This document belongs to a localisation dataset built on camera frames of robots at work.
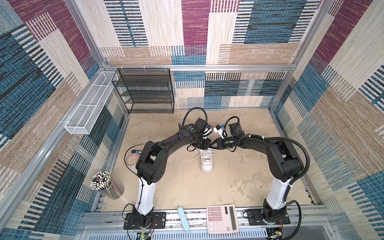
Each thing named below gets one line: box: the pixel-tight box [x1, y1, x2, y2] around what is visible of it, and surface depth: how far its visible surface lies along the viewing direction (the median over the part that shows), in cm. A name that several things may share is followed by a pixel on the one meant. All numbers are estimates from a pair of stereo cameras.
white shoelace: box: [180, 149, 214, 162], surface depth 94 cm
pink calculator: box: [206, 204, 239, 234], surface depth 73 cm
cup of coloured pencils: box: [90, 171, 125, 200], surface depth 71 cm
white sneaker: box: [200, 148, 215, 173], surface depth 91 cm
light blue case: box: [177, 207, 190, 232], surface depth 73 cm
